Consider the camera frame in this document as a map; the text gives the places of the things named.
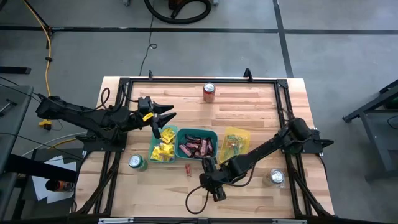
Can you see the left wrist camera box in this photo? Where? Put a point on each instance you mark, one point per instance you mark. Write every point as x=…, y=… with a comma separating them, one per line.
x=144, y=102

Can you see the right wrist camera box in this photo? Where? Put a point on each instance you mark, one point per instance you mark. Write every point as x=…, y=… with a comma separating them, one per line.
x=219, y=194

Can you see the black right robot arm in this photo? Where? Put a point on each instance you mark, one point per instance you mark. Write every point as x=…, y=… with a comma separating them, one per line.
x=264, y=149

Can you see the black desk beam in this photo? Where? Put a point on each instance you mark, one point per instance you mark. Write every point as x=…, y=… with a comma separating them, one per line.
x=31, y=168

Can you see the black table clamp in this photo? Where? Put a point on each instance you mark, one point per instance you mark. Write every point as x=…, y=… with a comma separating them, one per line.
x=247, y=73
x=150, y=74

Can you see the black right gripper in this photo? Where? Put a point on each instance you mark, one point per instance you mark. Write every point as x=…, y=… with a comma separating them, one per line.
x=214, y=180

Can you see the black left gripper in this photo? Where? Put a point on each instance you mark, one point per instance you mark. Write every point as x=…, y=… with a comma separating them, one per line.
x=141, y=116

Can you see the black tripod leg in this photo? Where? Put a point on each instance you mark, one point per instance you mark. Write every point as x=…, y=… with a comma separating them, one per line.
x=37, y=14

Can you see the metal tool on desk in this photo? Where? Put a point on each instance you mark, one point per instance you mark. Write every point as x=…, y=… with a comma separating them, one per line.
x=7, y=104

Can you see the orange and black bottle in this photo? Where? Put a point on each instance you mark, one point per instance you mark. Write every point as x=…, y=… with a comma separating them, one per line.
x=59, y=186

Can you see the yellow translucent bin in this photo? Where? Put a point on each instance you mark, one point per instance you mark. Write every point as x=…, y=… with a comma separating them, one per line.
x=245, y=133

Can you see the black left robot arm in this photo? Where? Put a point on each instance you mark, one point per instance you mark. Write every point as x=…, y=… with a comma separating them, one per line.
x=77, y=113

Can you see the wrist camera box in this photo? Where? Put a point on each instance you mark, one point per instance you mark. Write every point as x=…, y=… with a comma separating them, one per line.
x=219, y=194
x=144, y=102

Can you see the dark metal table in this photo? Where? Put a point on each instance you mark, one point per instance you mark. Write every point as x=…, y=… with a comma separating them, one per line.
x=377, y=146

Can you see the white paper sheet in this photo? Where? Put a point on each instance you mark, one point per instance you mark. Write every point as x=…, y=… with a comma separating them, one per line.
x=40, y=189

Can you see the red candy bars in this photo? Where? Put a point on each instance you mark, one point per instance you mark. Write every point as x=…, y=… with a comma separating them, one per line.
x=185, y=150

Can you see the dark teal plastic bin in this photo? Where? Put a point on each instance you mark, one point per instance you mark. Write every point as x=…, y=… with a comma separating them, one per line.
x=178, y=137

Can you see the silver diet cola can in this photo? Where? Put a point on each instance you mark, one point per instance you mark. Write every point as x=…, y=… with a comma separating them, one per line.
x=274, y=178

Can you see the black floor bar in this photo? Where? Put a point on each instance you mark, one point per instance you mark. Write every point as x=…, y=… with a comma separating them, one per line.
x=15, y=70

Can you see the green soda can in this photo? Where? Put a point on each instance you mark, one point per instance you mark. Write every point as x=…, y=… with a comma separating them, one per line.
x=137, y=162

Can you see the light teal translucent bin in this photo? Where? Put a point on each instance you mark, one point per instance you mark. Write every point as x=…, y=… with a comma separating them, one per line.
x=154, y=140

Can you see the silver mounting plate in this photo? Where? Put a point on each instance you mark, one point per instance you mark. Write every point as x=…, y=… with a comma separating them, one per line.
x=289, y=221
x=115, y=220

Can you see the grey desk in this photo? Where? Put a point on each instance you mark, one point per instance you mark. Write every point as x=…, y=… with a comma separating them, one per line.
x=12, y=130

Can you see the red soda can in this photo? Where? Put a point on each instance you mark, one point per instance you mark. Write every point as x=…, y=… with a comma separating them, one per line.
x=209, y=92

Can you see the long red wrapped candy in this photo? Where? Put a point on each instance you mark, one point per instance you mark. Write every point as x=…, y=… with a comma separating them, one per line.
x=188, y=170

